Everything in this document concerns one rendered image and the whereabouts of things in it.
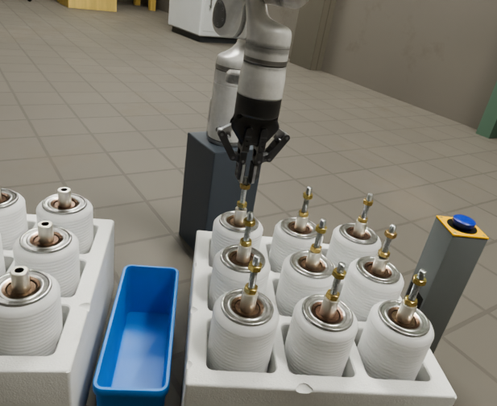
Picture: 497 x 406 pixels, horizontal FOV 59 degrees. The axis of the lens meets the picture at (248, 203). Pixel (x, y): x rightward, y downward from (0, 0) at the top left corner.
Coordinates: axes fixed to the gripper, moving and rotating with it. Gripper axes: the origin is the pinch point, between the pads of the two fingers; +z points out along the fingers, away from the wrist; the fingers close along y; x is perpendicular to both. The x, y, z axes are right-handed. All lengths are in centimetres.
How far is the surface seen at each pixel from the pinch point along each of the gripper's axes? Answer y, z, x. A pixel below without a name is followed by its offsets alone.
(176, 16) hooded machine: 33, 20, 427
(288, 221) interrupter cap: 9.9, 10.1, -0.5
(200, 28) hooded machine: 53, 23, 383
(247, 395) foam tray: -4.8, 19.0, -31.3
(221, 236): -3.9, 11.8, -2.9
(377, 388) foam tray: 13.4, 17.5, -33.8
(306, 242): 11.4, 10.8, -6.9
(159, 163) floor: -8, 36, 83
